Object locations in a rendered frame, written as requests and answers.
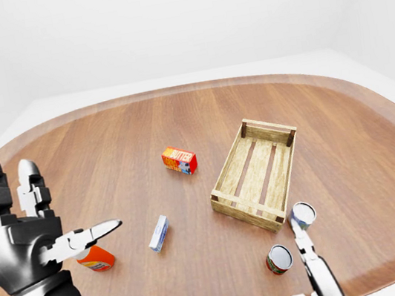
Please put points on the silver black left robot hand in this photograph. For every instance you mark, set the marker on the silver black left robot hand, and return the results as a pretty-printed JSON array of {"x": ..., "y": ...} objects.
[{"x": 15, "y": 255}]

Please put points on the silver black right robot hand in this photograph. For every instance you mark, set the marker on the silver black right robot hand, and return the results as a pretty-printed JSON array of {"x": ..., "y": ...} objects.
[{"x": 320, "y": 271}]

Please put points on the red green tomato sauce tin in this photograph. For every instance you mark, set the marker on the red green tomato sauce tin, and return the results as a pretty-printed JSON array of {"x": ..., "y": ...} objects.
[{"x": 279, "y": 259}]

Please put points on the wooden slat tray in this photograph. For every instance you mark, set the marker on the wooden slat tray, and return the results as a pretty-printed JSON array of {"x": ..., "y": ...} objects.
[{"x": 255, "y": 180}]

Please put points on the blue white tin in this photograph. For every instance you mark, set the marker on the blue white tin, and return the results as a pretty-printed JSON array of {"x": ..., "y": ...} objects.
[{"x": 304, "y": 215}]

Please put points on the orange white bottle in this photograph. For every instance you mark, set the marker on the orange white bottle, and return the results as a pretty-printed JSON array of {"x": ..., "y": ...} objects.
[{"x": 98, "y": 259}]

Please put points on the small blue white box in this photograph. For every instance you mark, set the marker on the small blue white box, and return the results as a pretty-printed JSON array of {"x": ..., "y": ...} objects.
[{"x": 159, "y": 234}]

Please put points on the red butter box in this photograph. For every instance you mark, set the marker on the red butter box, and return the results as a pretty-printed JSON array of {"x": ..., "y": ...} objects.
[{"x": 180, "y": 160}]

